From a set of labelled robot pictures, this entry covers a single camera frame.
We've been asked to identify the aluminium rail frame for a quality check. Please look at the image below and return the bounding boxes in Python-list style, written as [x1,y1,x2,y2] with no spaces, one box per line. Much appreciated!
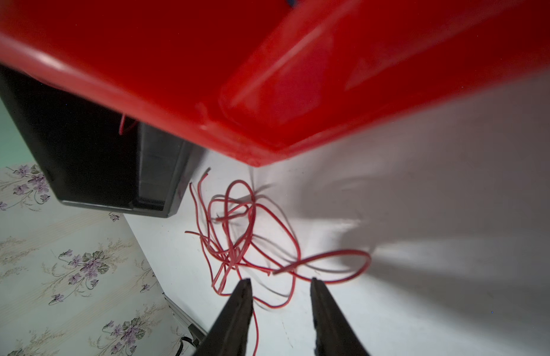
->
[162,293,207,355]

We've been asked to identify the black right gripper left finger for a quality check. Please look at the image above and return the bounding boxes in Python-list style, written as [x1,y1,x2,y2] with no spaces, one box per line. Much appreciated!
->
[194,279,254,356]

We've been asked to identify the black plastic bin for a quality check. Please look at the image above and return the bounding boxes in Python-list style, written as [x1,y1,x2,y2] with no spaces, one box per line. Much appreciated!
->
[0,65,204,218]

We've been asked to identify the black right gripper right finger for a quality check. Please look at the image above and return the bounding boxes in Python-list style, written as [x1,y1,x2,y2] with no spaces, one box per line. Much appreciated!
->
[310,278,369,356]

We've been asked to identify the red plastic bin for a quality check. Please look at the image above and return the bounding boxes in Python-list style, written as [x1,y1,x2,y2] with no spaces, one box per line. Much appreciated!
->
[0,1,550,167]

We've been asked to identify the red wire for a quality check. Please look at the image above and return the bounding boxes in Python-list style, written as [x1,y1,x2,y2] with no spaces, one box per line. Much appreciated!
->
[118,113,373,356]

